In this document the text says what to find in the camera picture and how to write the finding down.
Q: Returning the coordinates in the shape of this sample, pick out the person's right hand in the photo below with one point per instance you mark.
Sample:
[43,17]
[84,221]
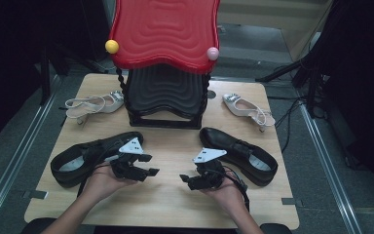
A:
[229,196]

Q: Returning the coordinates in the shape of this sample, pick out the black rounded pad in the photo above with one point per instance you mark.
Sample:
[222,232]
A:
[276,228]
[37,226]

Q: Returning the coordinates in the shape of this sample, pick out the grey round table plug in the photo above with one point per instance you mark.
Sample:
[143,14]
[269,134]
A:
[211,94]

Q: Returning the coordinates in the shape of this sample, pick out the metal floor rail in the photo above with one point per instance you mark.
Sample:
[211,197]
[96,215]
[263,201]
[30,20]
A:
[16,156]
[328,162]

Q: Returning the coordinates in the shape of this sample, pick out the black leather shoe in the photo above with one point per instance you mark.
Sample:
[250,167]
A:
[217,138]
[94,152]

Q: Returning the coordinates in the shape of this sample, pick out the grey tape strip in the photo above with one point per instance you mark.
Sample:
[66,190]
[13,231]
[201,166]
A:
[35,194]
[291,202]

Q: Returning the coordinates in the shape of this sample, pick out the black tripod stand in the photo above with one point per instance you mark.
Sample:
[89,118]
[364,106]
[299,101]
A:
[311,84]

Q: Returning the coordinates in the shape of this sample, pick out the red and black shoe rack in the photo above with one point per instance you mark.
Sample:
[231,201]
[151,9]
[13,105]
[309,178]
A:
[162,32]

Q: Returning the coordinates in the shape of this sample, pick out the white rhinestone high-heel shoe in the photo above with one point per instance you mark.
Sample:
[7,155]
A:
[237,109]
[110,104]

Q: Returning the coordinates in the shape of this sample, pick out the person's left hand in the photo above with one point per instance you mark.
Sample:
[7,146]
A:
[100,185]

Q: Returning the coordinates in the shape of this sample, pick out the black curtain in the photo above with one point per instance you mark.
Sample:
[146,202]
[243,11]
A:
[363,65]
[9,48]

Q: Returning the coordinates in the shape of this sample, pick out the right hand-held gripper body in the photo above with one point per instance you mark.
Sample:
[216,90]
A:
[212,175]

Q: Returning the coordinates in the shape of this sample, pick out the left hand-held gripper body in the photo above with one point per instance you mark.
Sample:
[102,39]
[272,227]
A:
[126,165]

